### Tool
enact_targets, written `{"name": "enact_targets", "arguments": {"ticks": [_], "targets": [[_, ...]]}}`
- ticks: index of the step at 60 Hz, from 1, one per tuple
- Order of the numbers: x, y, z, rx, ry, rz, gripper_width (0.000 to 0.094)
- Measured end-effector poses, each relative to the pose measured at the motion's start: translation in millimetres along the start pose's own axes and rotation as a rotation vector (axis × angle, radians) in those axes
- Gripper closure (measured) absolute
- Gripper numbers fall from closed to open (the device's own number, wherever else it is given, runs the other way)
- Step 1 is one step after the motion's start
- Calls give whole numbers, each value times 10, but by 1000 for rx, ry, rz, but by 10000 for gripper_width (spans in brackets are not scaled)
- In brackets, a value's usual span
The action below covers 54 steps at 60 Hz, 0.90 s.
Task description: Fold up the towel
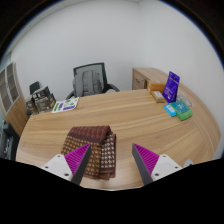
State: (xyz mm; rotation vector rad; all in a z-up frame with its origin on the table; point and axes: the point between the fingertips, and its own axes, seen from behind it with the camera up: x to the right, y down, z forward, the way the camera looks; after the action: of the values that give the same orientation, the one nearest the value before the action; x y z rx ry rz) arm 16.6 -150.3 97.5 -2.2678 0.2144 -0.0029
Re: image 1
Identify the wooden side desk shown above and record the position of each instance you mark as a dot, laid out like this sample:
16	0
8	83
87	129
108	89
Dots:
143	78

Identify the small blue box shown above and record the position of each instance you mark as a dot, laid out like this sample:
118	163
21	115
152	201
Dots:
170	110

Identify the black sofa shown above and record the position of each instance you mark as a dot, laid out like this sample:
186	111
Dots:
7	143

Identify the grey backpack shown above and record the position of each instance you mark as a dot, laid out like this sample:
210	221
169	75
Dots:
87	83

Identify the flat dark printed cardboard box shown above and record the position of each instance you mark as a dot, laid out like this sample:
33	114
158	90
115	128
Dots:
40	93

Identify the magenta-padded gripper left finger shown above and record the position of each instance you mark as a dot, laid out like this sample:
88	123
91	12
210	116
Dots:
76	160

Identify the purple standing card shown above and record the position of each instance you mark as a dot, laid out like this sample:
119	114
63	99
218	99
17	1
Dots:
171	86

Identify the small tan box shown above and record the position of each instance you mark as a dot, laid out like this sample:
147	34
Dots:
158	96

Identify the wooden cabinet with glass doors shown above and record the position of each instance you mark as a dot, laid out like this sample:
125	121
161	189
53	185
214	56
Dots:
11	100

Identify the tall dark printed cardboard box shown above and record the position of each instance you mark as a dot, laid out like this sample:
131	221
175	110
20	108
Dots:
30	106

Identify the black visitor chair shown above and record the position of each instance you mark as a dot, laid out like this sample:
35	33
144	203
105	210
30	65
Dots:
34	87

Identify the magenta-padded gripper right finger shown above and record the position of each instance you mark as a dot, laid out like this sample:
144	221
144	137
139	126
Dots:
146	160

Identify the orange box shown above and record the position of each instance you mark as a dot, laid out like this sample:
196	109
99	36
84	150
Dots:
155	86

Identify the white printed paper sheet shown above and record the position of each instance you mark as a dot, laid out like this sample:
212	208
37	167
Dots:
66	105

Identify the brown patterned towel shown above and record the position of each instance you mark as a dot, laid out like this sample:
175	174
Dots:
96	140

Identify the black mesh office chair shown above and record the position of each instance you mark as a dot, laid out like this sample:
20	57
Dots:
88	66

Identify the green box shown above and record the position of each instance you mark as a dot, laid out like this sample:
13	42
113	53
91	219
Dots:
183	111

